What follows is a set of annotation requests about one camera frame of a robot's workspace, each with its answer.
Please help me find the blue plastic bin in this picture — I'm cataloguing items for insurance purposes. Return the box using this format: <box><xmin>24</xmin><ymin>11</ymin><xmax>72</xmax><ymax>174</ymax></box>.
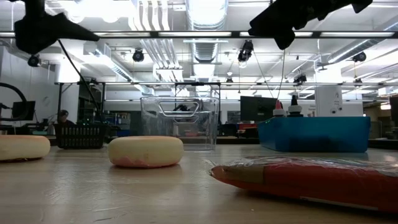
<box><xmin>257</xmin><ymin>115</ymin><xmax>371</xmax><ymax>153</ymax></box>

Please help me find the silver ventilation duct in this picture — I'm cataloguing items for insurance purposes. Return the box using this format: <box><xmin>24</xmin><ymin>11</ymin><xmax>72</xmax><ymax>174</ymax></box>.
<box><xmin>185</xmin><ymin>0</ymin><xmax>229</xmax><ymax>63</ymax></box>

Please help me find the large black monitor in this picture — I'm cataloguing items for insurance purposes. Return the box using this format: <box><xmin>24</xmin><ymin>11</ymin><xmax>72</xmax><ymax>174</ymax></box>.
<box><xmin>239</xmin><ymin>95</ymin><xmax>278</xmax><ymax>123</ymax></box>

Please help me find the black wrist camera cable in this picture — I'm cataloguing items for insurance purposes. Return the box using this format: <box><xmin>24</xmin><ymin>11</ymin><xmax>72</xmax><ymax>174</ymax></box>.
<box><xmin>57</xmin><ymin>39</ymin><xmax>103</xmax><ymax>121</ymax></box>

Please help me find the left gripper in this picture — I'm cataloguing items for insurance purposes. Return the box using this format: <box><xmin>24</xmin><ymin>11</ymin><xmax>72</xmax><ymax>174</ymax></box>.
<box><xmin>14</xmin><ymin>13</ymin><xmax>100</xmax><ymax>55</ymax></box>

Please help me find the clear plastic bin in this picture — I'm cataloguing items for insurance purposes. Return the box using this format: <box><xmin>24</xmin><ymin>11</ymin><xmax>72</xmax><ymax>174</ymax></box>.
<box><xmin>139</xmin><ymin>96</ymin><xmax>220</xmax><ymax>151</ymax></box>

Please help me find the black metal table frame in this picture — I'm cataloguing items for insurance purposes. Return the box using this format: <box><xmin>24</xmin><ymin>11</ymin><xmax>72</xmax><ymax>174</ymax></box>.
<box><xmin>46</xmin><ymin>136</ymin><xmax>398</xmax><ymax>149</ymax></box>

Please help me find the small black monitor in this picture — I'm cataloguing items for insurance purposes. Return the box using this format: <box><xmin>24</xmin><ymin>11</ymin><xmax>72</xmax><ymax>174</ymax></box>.
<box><xmin>11</xmin><ymin>100</ymin><xmax>36</xmax><ymax>121</ymax></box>

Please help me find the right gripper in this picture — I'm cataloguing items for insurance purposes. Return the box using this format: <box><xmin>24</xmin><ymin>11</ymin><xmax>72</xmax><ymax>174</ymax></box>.
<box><xmin>248</xmin><ymin>0</ymin><xmax>315</xmax><ymax>50</ymax></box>

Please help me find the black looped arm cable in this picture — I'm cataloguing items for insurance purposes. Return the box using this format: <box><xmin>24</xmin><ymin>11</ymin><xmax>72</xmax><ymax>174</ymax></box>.
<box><xmin>0</xmin><ymin>82</ymin><xmax>29</xmax><ymax>123</ymax></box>

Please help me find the black overhead beam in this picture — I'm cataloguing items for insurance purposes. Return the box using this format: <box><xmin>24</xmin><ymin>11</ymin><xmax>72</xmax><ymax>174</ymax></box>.
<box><xmin>0</xmin><ymin>30</ymin><xmax>398</xmax><ymax>40</ymax></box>

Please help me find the black food colouring bottle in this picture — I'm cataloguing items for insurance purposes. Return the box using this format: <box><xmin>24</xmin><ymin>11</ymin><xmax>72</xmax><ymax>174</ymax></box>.
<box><xmin>287</xmin><ymin>95</ymin><xmax>304</xmax><ymax>118</ymax></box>

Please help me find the black metal station frame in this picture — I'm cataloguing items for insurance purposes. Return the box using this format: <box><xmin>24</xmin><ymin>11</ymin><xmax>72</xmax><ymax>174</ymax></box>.
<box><xmin>54</xmin><ymin>80</ymin><xmax>398</xmax><ymax>127</ymax></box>

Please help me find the toy donut orange icing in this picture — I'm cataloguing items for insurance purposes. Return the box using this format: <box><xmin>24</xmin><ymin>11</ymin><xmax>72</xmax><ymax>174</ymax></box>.
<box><xmin>0</xmin><ymin>134</ymin><xmax>52</xmax><ymax>162</ymax></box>

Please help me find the red food colouring bottle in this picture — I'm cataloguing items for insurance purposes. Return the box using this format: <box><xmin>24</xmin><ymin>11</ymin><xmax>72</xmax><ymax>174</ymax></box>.
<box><xmin>272</xmin><ymin>99</ymin><xmax>287</xmax><ymax>118</ymax></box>

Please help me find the red popcorn bag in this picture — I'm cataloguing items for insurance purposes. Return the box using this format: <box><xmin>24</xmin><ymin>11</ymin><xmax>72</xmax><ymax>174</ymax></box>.
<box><xmin>203</xmin><ymin>155</ymin><xmax>398</xmax><ymax>214</ymax></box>

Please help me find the person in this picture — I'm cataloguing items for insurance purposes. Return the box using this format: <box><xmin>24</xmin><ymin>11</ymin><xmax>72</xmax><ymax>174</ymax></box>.
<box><xmin>57</xmin><ymin>109</ymin><xmax>76</xmax><ymax>126</ymax></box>

